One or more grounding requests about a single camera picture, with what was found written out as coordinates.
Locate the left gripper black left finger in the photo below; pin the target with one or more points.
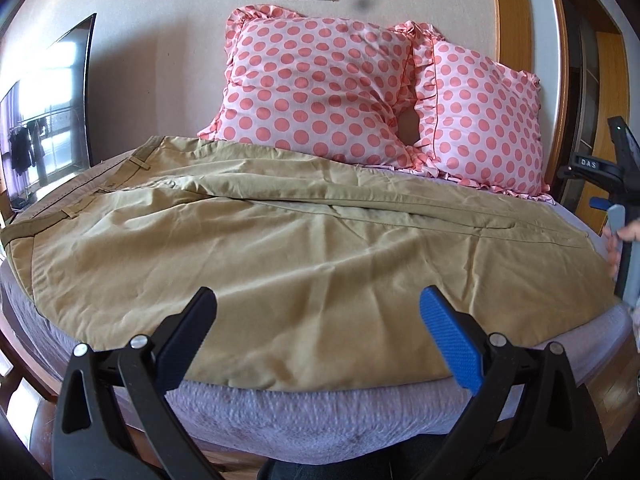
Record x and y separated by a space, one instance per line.
91 439

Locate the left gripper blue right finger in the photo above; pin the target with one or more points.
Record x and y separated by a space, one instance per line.
528 418

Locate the khaki tan pants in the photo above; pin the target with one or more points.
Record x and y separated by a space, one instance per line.
317 266

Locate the person's right hand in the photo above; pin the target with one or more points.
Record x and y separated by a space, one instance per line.
614 241

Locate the small pink polka-dot pillow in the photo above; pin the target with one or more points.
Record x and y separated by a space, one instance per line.
476 119

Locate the black flat-screen television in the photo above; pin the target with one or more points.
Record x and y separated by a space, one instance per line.
44 132

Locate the large pink polka-dot pillow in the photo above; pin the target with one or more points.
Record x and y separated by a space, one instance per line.
329 87

